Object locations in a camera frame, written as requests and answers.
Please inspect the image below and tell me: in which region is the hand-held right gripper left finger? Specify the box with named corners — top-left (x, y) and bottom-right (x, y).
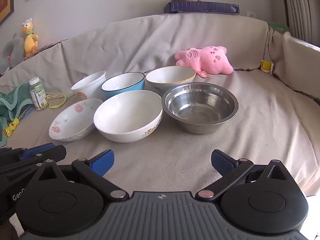
top-left (35, 149), bottom-right (129, 202)

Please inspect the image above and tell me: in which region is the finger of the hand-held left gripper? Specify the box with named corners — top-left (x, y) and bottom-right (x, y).
top-left (0, 142), bottom-right (55, 162)
top-left (0, 145), bottom-right (67, 180)

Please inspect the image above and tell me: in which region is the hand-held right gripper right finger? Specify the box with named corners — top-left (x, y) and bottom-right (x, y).
top-left (195, 149), bottom-right (292, 202)

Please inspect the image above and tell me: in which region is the white floral scalloped bowl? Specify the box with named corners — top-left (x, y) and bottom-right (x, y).
top-left (48, 98), bottom-right (104, 141)

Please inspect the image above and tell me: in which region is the large white ceramic bowl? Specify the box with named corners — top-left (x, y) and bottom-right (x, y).
top-left (93, 89), bottom-right (164, 143)

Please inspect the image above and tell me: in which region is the stainless steel bowl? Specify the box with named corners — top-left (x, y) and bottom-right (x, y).
top-left (161, 82), bottom-right (239, 134)

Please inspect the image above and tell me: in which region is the blue bowl with black rim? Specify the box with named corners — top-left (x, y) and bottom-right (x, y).
top-left (101, 72), bottom-right (146, 100)

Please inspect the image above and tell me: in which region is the tall white plastic bowl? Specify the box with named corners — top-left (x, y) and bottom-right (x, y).
top-left (71, 70), bottom-right (107, 100)

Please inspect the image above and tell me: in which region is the white bowl with yellow rim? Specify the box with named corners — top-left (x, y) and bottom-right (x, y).
top-left (145, 66), bottom-right (197, 93)

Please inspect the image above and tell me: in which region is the small yellow-green toy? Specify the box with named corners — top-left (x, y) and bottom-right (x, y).
top-left (3, 119), bottom-right (20, 138)

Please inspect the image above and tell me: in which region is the clear vitamin bottle white cap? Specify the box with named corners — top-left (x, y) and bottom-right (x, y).
top-left (28, 77), bottom-right (49, 111)

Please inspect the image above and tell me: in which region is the green cloth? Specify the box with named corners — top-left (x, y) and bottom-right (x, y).
top-left (0, 82), bottom-right (34, 148)

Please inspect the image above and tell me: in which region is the grey plush toy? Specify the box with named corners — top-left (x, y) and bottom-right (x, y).
top-left (0, 32), bottom-right (25, 74)

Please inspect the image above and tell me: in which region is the pink plush toy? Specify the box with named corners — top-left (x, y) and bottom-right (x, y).
top-left (174, 45), bottom-right (234, 78)

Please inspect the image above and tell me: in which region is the yellow duck plush toy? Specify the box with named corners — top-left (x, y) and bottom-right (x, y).
top-left (22, 18), bottom-right (39, 58)

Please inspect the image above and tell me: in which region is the yellow white tag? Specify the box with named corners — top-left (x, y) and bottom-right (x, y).
top-left (260, 59), bottom-right (274, 74)

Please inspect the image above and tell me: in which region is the beige sofa cover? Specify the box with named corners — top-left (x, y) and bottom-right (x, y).
top-left (0, 12), bottom-right (320, 195)

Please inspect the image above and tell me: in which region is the green tag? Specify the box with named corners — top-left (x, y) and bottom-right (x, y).
top-left (269, 21), bottom-right (290, 33)

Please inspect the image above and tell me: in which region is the large framed picture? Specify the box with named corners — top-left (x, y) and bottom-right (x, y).
top-left (0, 0), bottom-right (15, 27)

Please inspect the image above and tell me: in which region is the navy ribbed box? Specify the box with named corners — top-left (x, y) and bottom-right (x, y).
top-left (164, 1), bottom-right (240, 15)

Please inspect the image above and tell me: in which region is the beige curtain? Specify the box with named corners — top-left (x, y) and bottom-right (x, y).
top-left (280, 0), bottom-right (320, 48)

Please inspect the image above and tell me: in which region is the yellow strap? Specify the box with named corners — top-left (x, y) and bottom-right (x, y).
top-left (46, 93), bottom-right (67, 109)

